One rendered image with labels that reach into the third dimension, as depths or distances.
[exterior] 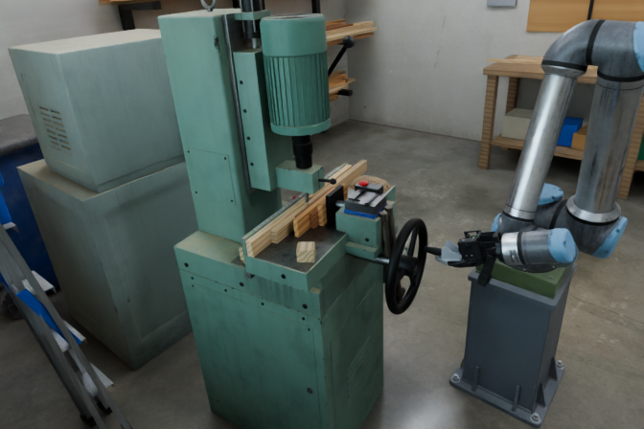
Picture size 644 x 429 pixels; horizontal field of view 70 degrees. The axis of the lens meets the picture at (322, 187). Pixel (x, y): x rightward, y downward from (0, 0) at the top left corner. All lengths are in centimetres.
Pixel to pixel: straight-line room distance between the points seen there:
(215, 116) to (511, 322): 127
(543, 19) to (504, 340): 304
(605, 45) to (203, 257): 128
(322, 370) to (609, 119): 108
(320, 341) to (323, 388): 19
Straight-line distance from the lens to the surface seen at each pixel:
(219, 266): 153
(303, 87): 126
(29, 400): 255
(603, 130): 150
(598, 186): 159
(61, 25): 344
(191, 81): 146
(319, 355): 148
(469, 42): 467
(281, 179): 145
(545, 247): 135
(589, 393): 232
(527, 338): 192
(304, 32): 124
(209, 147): 149
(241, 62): 136
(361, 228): 136
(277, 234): 135
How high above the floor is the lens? 161
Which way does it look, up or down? 25 degrees down
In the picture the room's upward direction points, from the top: 4 degrees counter-clockwise
